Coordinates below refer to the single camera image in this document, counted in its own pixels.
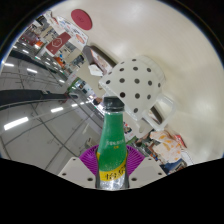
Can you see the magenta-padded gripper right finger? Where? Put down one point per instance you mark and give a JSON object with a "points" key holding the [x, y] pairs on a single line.
{"points": [[135, 160]]}

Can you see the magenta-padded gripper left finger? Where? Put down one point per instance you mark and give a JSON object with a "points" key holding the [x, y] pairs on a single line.
{"points": [[87, 160]]}

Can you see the green-labelled clear drink bottle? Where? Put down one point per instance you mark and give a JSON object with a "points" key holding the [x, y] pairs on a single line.
{"points": [[112, 146]]}

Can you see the white polka-dot mug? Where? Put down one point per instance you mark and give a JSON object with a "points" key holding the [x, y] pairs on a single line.
{"points": [[136, 83]]}

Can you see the group of ceiling lights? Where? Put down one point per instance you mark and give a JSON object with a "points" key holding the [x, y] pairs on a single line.
{"points": [[16, 122]]}

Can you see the white paper napkin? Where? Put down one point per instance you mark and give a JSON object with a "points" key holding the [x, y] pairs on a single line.
{"points": [[95, 70]]}

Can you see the red paper cup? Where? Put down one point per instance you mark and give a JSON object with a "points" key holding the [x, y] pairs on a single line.
{"points": [[58, 43]]}

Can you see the colourful printed leaflet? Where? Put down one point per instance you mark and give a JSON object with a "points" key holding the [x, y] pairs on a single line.
{"points": [[71, 28]]}

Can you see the flat round red coaster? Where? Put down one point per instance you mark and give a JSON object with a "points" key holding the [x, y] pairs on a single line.
{"points": [[81, 19]]}

